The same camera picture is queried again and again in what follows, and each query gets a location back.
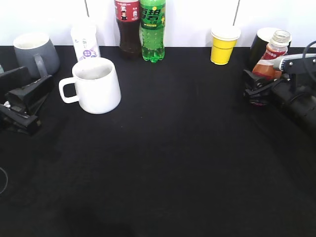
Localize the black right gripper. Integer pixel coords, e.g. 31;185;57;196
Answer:
242;70;312;109

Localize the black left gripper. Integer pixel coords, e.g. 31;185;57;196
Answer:
0;67;54;135

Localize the orange nescafe coffee bottle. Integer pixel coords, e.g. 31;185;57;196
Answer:
252;28;292;80

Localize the white ceramic mug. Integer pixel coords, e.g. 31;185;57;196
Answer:
58;57;121;114

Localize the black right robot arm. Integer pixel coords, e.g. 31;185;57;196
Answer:
241;70;316;140

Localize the yellow paper cup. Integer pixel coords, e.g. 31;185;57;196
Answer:
210;26;241;65

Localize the green sprite bottle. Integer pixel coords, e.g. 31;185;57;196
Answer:
140;0;166;63

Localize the grey ceramic mug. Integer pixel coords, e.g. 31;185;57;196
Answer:
13;32;60;79

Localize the black ceramic mug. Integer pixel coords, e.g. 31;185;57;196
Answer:
247;27;292;71

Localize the white blueberry yogurt bottle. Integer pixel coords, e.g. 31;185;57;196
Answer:
71;21;100;61

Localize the cola bottle red label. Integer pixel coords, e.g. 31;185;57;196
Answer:
115;0;142;58

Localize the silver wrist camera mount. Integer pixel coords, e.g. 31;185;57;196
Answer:
270;53;316;74

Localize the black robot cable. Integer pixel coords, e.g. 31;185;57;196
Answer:
302;40;316;84

